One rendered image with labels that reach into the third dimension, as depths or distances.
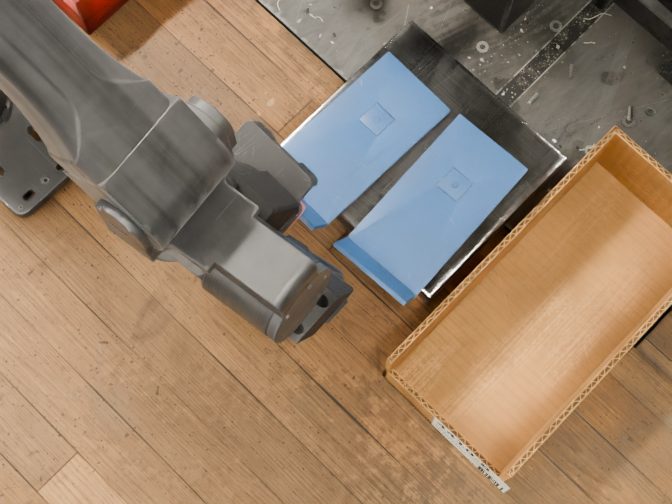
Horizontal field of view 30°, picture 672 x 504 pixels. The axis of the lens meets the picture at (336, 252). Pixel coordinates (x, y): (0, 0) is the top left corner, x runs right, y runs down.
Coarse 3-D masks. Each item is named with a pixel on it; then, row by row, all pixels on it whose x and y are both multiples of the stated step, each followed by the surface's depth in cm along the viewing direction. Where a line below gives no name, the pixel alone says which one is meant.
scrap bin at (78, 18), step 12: (60, 0) 101; (72, 0) 103; (84, 0) 98; (96, 0) 99; (108, 0) 101; (120, 0) 103; (72, 12) 101; (84, 12) 99; (96, 12) 101; (108, 12) 102; (84, 24) 101; (96, 24) 102
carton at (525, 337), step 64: (576, 192) 100; (640, 192) 99; (512, 256) 98; (576, 256) 98; (640, 256) 99; (448, 320) 97; (512, 320) 97; (576, 320) 97; (640, 320) 97; (448, 384) 96; (512, 384) 96; (576, 384) 96; (512, 448) 94
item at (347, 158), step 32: (384, 64) 100; (352, 96) 100; (384, 96) 100; (416, 96) 100; (320, 128) 99; (352, 128) 99; (416, 128) 99; (320, 160) 98; (352, 160) 98; (384, 160) 98; (320, 192) 97; (352, 192) 97; (320, 224) 95
